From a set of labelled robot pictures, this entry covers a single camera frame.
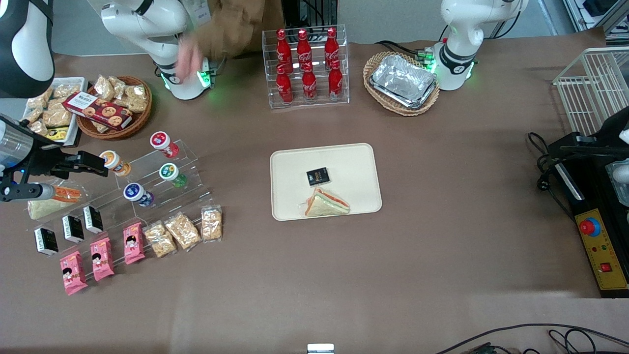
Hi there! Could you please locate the clear acrylic bottle rack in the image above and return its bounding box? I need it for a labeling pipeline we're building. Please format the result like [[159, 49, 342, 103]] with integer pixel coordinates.
[[262, 25, 351, 110]]

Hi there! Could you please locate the aluminium foil tray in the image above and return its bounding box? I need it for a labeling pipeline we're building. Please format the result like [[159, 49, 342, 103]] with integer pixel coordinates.
[[369, 54, 438, 110]]

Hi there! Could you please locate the black background equipment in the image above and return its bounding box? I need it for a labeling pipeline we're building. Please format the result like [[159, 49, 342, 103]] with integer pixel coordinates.
[[282, 0, 340, 29]]

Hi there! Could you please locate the black power cable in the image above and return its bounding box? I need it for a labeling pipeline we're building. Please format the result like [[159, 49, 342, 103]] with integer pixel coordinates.
[[526, 131, 576, 219]]

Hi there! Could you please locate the blue gum bottle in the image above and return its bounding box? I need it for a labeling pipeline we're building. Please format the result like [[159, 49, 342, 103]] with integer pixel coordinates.
[[123, 182, 155, 207]]

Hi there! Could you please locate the red cola bottle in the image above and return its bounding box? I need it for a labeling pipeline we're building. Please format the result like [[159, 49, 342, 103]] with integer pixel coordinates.
[[276, 29, 293, 74], [296, 29, 314, 72], [324, 27, 340, 69], [301, 61, 318, 103], [327, 59, 344, 101], [275, 64, 294, 105]]

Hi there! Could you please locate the red gum bottle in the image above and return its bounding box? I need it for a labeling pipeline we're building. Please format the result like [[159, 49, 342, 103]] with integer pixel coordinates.
[[149, 131, 180, 159]]

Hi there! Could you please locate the red cookie box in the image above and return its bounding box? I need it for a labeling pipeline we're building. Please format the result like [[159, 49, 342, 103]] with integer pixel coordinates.
[[62, 91, 134, 131]]

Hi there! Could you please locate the white wire basket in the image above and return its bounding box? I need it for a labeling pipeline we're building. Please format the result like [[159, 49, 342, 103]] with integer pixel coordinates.
[[552, 46, 629, 137]]

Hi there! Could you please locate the dark brown wicker basket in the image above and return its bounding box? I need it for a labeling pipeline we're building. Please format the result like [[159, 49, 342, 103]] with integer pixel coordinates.
[[76, 75, 153, 141]]

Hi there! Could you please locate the beige serving tray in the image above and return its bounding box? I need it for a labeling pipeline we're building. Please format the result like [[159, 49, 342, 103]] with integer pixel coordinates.
[[270, 143, 383, 222]]

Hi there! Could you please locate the wrapped triangle sandwich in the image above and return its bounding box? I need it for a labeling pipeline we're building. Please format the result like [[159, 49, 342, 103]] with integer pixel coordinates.
[[300, 187, 351, 218], [27, 184, 83, 221]]

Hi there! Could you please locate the metal background shelf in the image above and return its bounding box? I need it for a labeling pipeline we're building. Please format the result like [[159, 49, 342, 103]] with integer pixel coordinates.
[[562, 0, 629, 48]]

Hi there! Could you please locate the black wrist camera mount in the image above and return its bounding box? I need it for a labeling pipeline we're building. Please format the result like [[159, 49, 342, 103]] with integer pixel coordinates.
[[0, 182, 56, 203]]

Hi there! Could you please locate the clear cracker bag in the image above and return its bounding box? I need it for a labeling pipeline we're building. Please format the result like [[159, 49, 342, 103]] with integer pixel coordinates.
[[200, 205, 223, 242], [143, 220, 177, 259], [164, 211, 202, 252]]

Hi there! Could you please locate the pink snack pack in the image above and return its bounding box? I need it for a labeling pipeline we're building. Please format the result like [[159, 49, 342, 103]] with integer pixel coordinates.
[[89, 237, 115, 282], [122, 222, 146, 266], [59, 250, 89, 296]]

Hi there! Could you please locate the brown sleeved forearm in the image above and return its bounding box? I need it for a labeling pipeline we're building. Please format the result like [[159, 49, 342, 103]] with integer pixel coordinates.
[[194, 0, 284, 61]]

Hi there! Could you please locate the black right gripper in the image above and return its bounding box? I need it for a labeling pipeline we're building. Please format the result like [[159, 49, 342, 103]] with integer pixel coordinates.
[[20, 140, 109, 179]]

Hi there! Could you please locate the black yellow control box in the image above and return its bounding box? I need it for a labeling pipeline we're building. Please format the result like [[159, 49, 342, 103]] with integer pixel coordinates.
[[547, 132, 629, 299]]

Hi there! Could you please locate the black base cable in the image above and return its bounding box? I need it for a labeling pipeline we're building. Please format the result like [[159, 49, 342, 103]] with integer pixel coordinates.
[[375, 39, 438, 63]]

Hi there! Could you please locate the person's hand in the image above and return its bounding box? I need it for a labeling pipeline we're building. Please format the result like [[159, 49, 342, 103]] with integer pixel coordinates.
[[175, 33, 203, 86]]

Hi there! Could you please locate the light wicker basket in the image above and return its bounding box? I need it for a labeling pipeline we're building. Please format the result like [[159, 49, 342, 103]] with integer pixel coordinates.
[[363, 51, 441, 117]]

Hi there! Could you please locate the green gum bottle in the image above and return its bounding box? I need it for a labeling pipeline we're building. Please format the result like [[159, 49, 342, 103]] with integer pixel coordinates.
[[159, 163, 188, 189]]

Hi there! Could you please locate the clear acrylic step display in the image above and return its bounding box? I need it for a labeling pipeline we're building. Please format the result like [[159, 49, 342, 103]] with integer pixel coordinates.
[[29, 140, 215, 268]]

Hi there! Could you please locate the black floor cable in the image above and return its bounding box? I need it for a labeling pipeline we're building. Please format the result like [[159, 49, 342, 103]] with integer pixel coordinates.
[[434, 323, 629, 354]]

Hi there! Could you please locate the small black gold-print box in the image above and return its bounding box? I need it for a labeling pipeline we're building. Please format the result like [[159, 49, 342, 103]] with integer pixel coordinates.
[[306, 167, 330, 188]]

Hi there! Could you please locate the white rectangular snack tray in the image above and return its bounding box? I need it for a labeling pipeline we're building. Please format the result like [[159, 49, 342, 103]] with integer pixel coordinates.
[[22, 77, 90, 148]]

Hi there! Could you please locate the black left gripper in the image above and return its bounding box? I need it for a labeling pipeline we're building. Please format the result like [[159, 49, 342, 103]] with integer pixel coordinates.
[[595, 105, 629, 149]]

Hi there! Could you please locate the orange gum bottle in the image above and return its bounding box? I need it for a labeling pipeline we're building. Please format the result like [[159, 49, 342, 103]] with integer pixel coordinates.
[[99, 150, 132, 177]]

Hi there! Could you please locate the black white snack box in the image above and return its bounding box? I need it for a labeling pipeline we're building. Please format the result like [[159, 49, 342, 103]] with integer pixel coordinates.
[[33, 227, 59, 257], [61, 215, 86, 244], [82, 205, 104, 234]]

